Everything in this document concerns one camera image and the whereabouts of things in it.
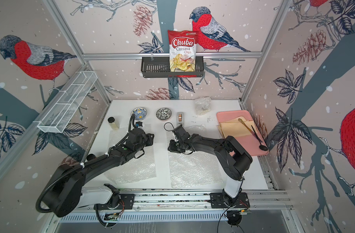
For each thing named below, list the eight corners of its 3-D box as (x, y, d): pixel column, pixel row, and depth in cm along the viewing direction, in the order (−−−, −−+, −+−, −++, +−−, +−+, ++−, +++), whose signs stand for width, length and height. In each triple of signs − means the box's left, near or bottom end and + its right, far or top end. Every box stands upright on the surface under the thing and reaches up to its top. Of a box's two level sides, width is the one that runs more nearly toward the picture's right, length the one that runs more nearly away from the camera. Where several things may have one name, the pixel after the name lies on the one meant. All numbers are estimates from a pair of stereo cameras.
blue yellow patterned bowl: (130, 114, 113) (128, 111, 110) (140, 107, 118) (139, 104, 115) (139, 122, 108) (137, 119, 105) (149, 114, 113) (148, 111, 110)
